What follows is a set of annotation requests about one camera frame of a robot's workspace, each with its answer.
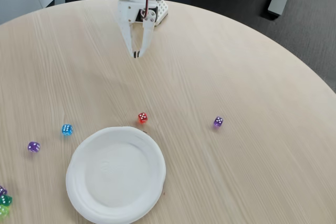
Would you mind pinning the red translucent dice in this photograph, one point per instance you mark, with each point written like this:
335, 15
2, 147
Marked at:
142, 118

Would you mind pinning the purple translucent dice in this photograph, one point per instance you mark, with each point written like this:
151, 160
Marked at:
218, 122
2, 190
33, 147

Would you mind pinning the light green translucent dice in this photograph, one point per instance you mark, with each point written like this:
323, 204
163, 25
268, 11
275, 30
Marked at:
3, 210

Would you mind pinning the blue translucent dice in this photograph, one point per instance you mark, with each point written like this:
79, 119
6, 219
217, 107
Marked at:
67, 129

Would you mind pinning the white paper plate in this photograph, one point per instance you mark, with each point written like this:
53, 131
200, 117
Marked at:
115, 174

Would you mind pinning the dark green translucent dice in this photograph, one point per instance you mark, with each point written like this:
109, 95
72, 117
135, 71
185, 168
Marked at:
5, 200

